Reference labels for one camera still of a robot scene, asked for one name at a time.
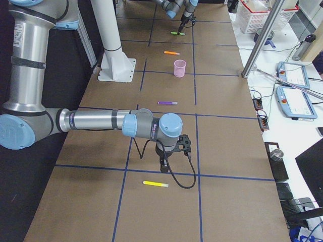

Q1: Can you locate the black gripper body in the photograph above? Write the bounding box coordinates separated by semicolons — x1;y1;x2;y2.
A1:
155;144;173;173
179;11;192;32

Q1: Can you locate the yellow highlighter pen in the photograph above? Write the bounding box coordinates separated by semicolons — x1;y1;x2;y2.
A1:
142;180;169;188

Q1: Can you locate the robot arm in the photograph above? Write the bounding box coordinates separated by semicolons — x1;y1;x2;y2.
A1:
1;1;184;173
153;0;199;35

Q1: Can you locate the orange highlighter pen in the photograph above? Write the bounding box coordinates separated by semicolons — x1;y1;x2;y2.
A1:
164;51;180;55

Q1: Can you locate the pink mesh pen holder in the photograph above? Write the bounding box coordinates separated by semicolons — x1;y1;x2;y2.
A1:
174;59;186;78

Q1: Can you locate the purple highlighter pen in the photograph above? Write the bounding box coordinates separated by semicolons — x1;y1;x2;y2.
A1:
157;101;178;105

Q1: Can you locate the white plastic basket red rim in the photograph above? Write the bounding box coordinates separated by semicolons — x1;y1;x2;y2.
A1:
235;1;299;34

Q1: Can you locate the blue saucepan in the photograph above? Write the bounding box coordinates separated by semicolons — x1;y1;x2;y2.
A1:
253;28;276;49

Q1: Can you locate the black orange usb hub lower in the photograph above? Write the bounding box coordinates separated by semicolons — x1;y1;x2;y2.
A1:
257;114;270;132

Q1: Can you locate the black orange usb hub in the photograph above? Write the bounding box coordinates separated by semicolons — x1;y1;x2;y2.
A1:
252;97;263;110
257;114;270;132

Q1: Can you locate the black orange usb hub upper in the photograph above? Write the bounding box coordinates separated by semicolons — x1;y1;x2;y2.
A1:
252;97;263;110

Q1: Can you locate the metal cup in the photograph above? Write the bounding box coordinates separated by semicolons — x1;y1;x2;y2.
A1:
270;149;284;161

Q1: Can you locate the grey water bottle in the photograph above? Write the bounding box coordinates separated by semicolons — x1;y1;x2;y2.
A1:
292;34;316;61

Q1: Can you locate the upper blue teach pendant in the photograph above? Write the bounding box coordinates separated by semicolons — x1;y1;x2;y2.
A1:
277;62;310;89

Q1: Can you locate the blue teach pendant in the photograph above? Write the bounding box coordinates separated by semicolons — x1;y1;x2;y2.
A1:
276;86;317;119
277;62;310;89

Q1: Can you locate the lower blue teach pendant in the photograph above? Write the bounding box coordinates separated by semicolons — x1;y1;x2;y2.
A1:
276;86;317;119

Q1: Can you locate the black monitor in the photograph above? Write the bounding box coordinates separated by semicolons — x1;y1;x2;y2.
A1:
296;143;322;207

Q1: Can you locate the black camera cable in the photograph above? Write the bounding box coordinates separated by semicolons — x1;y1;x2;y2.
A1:
132;138;197;189

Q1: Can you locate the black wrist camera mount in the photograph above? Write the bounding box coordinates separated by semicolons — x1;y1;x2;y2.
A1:
176;134;191;156

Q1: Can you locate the white camera stand post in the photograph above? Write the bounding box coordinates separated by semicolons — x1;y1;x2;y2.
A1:
91;0;136;83

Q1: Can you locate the aluminium frame post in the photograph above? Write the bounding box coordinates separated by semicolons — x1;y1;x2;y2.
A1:
241;0;284;79

